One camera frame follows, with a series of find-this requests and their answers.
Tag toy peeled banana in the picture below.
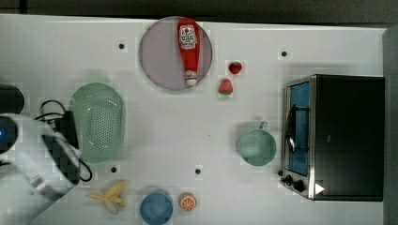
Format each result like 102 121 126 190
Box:
86 180 127 215

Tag green plastic cup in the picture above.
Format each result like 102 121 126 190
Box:
237 121 277 167

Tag toy orange slice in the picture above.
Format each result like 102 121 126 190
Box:
179 192 197 212

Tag red ketchup bottle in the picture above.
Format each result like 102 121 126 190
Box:
177 18 201 86

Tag dark red toy strawberry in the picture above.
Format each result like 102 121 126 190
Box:
228 62 242 75

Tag silver toaster oven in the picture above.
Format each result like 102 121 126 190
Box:
279 74 385 202

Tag light red toy strawberry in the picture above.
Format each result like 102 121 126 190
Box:
218 79 234 96

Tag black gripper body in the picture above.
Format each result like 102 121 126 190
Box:
55 111 79 149

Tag grey round plate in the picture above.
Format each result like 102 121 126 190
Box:
138 16 213 92

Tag blue plastic cup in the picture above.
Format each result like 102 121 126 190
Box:
140 189 174 225

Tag green plastic strainer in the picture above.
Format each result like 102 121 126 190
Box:
69 82 126 163

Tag black round base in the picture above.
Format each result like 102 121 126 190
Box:
0 83 24 113

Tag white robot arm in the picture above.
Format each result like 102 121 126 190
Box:
1 113 81 225

